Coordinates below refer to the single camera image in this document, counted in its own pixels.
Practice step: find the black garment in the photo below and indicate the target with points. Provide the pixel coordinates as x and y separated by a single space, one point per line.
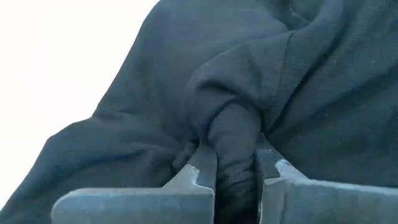
248 77

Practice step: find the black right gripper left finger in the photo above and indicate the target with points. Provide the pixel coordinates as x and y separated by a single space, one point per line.
140 205

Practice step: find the white plastic bin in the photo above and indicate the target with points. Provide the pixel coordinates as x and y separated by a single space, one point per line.
46 62

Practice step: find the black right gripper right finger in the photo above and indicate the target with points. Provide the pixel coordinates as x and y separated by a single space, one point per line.
311 202

